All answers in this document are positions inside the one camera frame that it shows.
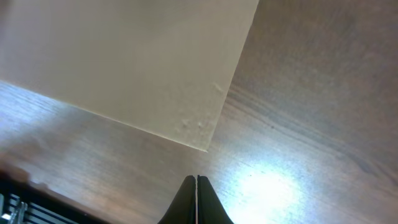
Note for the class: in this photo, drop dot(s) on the brown cardboard box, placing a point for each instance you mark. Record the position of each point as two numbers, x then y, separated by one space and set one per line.
164 67

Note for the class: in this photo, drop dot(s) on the black striped object table edge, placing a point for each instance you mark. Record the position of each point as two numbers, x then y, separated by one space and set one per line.
21 203

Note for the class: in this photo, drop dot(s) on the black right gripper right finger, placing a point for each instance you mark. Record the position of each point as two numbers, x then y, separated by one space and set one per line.
210 209

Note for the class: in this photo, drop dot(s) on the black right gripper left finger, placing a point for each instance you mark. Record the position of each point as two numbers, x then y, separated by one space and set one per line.
182 209

